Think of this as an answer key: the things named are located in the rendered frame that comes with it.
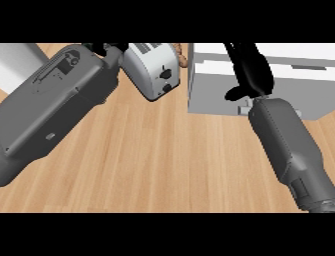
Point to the white drawer cabinet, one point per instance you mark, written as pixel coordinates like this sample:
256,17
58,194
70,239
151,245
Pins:
293,56

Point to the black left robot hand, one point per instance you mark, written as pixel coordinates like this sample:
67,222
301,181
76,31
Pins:
107,46

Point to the white drawer front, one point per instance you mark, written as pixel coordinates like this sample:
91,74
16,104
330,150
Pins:
274,96

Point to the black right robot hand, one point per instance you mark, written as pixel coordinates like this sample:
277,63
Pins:
252,70

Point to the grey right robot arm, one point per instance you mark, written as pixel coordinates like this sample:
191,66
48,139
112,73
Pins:
289,146

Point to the white block appliance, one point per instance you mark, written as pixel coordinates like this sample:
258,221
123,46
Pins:
5,65

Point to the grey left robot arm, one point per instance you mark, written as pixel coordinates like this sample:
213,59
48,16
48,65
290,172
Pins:
42,110

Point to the brown round object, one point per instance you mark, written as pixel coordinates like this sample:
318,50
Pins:
182,58

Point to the silver toaster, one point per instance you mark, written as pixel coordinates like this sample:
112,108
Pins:
153,71

